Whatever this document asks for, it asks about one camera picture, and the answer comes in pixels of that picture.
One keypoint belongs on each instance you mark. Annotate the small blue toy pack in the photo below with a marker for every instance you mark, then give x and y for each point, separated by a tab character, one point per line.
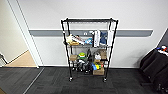
88	41

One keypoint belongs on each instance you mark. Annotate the blue bag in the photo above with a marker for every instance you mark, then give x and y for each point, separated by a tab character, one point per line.
103	38

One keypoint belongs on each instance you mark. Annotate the open cardboard box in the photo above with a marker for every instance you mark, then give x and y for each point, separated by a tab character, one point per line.
100	72

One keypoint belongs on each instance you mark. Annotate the stacked cardboard box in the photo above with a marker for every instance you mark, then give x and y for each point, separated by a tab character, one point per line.
103	55

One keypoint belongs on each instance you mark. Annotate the black toy heap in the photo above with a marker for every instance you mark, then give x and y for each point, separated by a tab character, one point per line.
81	66

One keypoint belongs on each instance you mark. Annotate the white door frame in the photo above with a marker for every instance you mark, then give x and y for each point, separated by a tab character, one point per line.
28	36

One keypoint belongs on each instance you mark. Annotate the small cardboard box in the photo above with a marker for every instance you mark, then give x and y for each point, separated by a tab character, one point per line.
73	57

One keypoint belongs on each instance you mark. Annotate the flat printed picture box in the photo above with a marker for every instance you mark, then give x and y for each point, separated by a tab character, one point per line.
79	39

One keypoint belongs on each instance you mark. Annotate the small white pack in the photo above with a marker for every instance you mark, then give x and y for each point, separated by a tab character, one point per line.
97	56

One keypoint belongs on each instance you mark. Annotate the large white box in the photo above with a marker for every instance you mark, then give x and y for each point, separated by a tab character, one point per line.
110	37

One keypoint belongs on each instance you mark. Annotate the tall white box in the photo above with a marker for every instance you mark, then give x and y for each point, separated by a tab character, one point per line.
96	38

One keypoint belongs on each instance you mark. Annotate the red blue desk clutter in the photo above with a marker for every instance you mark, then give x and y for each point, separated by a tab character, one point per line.
162	48

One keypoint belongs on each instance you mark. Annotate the white wall socket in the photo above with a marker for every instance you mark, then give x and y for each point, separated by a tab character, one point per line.
85	33
91	32

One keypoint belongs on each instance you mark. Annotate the black office chair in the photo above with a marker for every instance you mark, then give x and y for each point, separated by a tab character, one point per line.
155	68

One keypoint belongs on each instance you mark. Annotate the black pointed bag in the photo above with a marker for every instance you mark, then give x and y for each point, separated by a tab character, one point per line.
90	57

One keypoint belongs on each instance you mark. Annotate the blue yellow toy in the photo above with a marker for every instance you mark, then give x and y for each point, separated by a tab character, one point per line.
95	66

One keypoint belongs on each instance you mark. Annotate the green yellow toy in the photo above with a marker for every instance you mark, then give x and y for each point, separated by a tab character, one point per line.
81	56

